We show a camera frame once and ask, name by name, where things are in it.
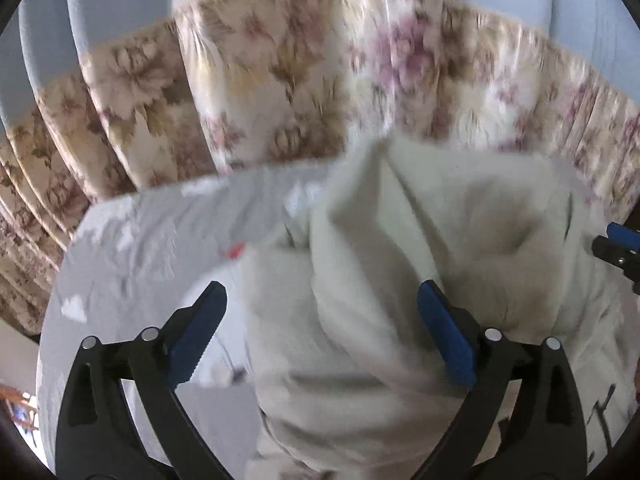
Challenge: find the grey printed bed sheet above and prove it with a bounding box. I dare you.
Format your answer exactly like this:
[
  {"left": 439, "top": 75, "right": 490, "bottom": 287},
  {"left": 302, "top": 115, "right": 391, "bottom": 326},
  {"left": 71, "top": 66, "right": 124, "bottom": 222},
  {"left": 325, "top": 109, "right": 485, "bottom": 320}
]
[{"left": 35, "top": 162, "right": 351, "bottom": 480}]

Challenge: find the blue floral curtain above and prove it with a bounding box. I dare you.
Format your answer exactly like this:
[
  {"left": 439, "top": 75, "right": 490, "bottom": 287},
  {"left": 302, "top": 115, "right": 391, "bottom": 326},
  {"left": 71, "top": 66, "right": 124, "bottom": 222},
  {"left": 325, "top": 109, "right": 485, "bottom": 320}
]
[{"left": 0, "top": 0, "right": 640, "bottom": 336}]

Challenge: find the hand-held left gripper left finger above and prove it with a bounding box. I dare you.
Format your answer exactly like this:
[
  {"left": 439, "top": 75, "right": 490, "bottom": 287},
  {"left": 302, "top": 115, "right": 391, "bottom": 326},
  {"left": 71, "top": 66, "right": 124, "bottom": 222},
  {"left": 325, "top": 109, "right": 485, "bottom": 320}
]
[{"left": 54, "top": 281, "right": 228, "bottom": 480}]

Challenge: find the beige jacket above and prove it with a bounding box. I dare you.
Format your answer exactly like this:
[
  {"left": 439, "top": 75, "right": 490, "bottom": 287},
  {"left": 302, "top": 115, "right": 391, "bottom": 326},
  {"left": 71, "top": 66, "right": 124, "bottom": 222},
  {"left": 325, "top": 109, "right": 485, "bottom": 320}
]
[{"left": 242, "top": 137, "right": 640, "bottom": 480}]

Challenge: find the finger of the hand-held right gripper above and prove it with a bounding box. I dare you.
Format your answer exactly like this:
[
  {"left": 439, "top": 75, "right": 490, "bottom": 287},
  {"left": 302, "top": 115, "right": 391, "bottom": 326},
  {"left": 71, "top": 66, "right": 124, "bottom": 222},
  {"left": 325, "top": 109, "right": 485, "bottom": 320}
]
[{"left": 591, "top": 221, "right": 640, "bottom": 296}]

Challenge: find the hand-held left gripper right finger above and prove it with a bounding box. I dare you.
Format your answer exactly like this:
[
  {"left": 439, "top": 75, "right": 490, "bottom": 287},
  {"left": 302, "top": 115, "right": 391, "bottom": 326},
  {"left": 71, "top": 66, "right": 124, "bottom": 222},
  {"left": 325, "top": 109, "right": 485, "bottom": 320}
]
[{"left": 417, "top": 280, "right": 587, "bottom": 480}]

